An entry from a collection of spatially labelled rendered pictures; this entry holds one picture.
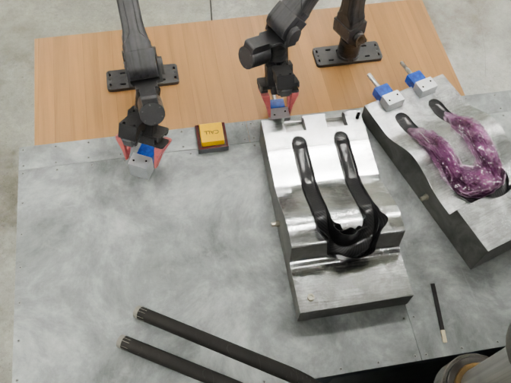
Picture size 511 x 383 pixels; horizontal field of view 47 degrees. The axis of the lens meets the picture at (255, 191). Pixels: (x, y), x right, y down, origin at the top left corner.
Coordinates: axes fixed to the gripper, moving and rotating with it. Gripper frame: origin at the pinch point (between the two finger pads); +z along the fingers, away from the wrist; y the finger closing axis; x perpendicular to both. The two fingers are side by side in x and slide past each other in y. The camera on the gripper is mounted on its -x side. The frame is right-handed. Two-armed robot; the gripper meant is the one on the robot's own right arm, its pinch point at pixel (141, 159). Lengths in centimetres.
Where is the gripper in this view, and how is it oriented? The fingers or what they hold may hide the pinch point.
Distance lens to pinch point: 148.8
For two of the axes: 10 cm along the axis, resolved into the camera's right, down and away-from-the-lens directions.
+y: 9.5, 2.7, -1.2
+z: -1.8, 8.4, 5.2
